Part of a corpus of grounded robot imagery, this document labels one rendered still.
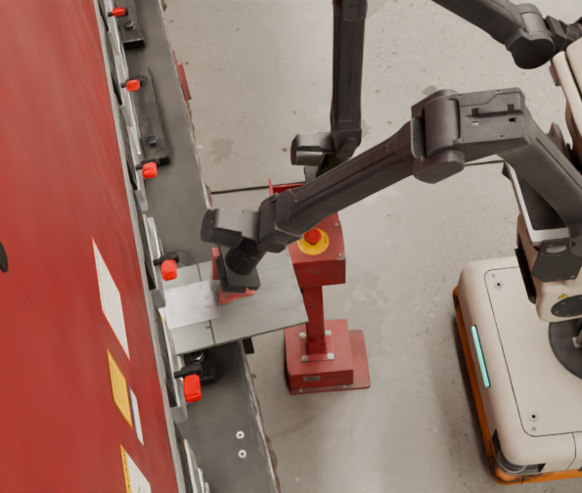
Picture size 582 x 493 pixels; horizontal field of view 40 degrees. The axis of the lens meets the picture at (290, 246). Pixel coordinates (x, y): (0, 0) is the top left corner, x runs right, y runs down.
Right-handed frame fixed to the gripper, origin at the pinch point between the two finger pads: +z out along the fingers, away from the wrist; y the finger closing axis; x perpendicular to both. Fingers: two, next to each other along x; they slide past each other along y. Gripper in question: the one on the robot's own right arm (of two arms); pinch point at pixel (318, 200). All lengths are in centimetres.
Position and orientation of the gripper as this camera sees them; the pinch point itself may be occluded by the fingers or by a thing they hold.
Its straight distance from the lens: 189.8
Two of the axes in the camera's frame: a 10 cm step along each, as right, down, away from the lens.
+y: -9.8, -0.5, -2.1
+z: -2.1, 5.4, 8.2
